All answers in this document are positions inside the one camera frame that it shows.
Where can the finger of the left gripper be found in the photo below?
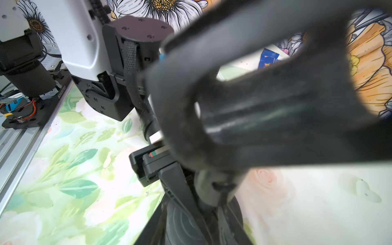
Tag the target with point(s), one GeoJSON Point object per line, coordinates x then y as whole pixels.
{"type": "Point", "coordinates": [231, 231]}

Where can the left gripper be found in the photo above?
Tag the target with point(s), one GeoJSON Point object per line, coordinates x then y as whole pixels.
{"type": "Point", "coordinates": [155, 162]}

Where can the blue gauze bandage packet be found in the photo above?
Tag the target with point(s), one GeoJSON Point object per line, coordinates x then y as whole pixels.
{"type": "Point", "coordinates": [272, 54]}

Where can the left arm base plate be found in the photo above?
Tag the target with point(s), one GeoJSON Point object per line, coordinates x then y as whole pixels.
{"type": "Point", "coordinates": [37, 112]}

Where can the aluminium front rail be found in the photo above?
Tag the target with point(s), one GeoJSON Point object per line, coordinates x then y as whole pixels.
{"type": "Point", "coordinates": [18, 148]}

